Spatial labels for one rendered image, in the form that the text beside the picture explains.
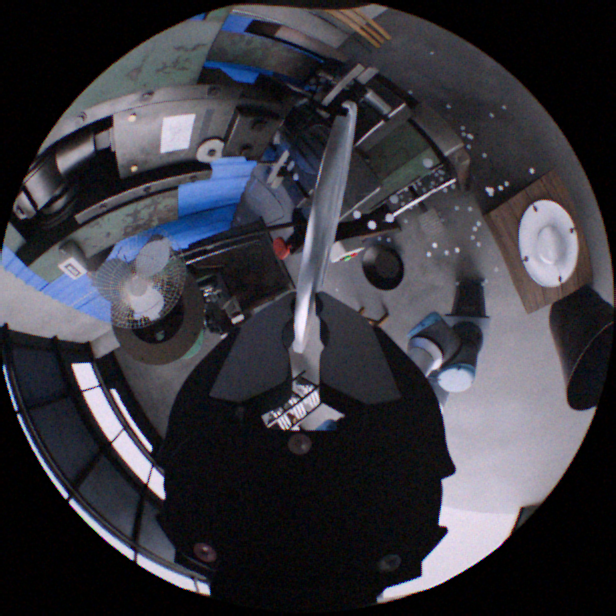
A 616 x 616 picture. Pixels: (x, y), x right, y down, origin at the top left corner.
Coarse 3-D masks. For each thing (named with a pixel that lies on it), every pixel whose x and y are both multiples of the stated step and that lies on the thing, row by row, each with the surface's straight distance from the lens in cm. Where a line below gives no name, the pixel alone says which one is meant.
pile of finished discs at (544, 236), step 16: (528, 208) 80; (544, 208) 83; (560, 208) 86; (528, 224) 80; (544, 224) 83; (560, 224) 86; (528, 240) 80; (544, 240) 82; (560, 240) 85; (576, 240) 90; (528, 256) 81; (544, 256) 83; (560, 256) 86; (576, 256) 91; (544, 272) 84; (560, 272) 88
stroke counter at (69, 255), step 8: (64, 248) 45; (72, 248) 43; (64, 256) 44; (72, 256) 42; (80, 256) 46; (64, 264) 43; (72, 264) 44; (80, 264) 45; (72, 272) 46; (80, 272) 46
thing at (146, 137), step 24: (240, 96) 37; (264, 96) 40; (120, 120) 35; (144, 120) 36; (168, 120) 36; (192, 120) 37; (216, 120) 38; (240, 120) 36; (264, 120) 37; (120, 144) 37; (144, 144) 38; (168, 144) 38; (192, 144) 39; (216, 144) 39; (240, 144) 39; (264, 144) 41; (120, 168) 40; (144, 168) 40
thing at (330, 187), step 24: (336, 120) 12; (336, 144) 10; (336, 168) 9; (336, 192) 11; (312, 216) 9; (336, 216) 29; (312, 240) 9; (312, 264) 9; (312, 288) 10; (312, 312) 15
